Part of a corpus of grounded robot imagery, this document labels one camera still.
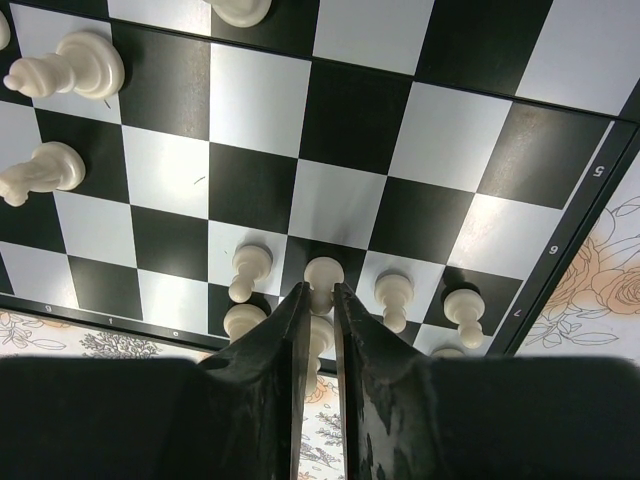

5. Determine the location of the white chess knight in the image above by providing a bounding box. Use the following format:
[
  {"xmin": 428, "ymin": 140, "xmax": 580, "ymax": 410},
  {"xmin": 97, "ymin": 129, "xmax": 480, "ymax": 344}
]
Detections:
[{"xmin": 1, "ymin": 141, "xmax": 86, "ymax": 207}]

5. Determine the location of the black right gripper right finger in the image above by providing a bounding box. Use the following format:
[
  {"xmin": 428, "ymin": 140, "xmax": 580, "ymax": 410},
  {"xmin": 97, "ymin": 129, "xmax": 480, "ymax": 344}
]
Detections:
[{"xmin": 334, "ymin": 283, "xmax": 445, "ymax": 479}]

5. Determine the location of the black magnetic chess board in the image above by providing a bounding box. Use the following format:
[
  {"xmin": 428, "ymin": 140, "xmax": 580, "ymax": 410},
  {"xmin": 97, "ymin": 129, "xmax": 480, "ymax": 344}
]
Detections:
[{"xmin": 1, "ymin": 1, "xmax": 639, "ymax": 354}]

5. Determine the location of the white chess piece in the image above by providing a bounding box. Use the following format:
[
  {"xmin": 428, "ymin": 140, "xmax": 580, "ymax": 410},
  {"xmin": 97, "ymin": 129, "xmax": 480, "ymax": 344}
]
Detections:
[{"xmin": 228, "ymin": 245, "xmax": 273, "ymax": 303}]

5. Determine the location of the floral patterned table mat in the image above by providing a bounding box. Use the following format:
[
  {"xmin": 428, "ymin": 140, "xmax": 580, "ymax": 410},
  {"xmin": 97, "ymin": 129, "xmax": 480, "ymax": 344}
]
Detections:
[{"xmin": 0, "ymin": 189, "xmax": 640, "ymax": 480}]

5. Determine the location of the white chess pawn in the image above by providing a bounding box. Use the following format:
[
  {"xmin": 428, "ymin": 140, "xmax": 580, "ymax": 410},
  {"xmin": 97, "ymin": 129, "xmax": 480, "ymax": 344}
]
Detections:
[
  {"xmin": 374, "ymin": 274, "xmax": 414, "ymax": 334},
  {"xmin": 3, "ymin": 31, "xmax": 125, "ymax": 100},
  {"xmin": 304, "ymin": 257, "xmax": 344, "ymax": 316},
  {"xmin": 443, "ymin": 289, "xmax": 485, "ymax": 349},
  {"xmin": 223, "ymin": 303, "xmax": 267, "ymax": 343},
  {"xmin": 209, "ymin": 0, "xmax": 272, "ymax": 28}
]

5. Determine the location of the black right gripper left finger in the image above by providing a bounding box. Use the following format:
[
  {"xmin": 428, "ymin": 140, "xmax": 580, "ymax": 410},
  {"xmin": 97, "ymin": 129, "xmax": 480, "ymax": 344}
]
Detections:
[{"xmin": 199, "ymin": 282, "xmax": 311, "ymax": 479}]

